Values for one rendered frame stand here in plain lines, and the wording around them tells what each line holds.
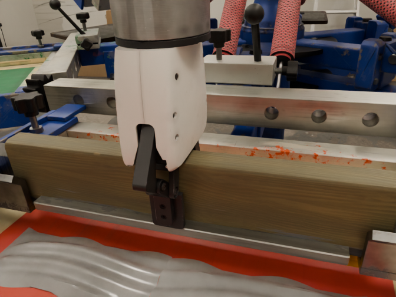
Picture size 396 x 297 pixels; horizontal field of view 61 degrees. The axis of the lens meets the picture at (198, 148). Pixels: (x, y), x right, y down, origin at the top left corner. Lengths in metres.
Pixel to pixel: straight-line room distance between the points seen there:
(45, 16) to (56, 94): 5.13
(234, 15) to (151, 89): 0.58
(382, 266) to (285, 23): 0.56
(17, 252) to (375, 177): 0.35
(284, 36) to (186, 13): 0.51
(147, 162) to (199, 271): 0.13
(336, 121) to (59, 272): 0.40
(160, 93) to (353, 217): 0.18
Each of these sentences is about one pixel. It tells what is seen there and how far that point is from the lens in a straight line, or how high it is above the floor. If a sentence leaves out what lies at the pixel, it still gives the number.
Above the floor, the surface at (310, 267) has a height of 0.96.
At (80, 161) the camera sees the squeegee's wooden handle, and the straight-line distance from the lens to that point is 0.36.
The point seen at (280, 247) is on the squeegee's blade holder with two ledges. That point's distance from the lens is 0.31.
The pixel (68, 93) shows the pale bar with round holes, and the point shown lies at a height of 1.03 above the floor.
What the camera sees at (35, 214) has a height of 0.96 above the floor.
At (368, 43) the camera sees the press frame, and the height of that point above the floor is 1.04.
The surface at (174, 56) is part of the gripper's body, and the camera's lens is 0.25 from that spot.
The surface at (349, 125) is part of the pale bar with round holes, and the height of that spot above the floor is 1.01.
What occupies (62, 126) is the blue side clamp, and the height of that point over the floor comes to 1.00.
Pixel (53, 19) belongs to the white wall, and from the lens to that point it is 5.71.
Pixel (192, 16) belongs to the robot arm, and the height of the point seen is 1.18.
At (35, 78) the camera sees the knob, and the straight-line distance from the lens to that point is 0.72.
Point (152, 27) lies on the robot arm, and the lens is 0.24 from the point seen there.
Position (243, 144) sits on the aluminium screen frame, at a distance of 0.48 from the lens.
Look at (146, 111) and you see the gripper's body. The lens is 0.25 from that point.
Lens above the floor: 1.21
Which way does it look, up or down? 28 degrees down
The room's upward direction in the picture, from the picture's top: 3 degrees counter-clockwise
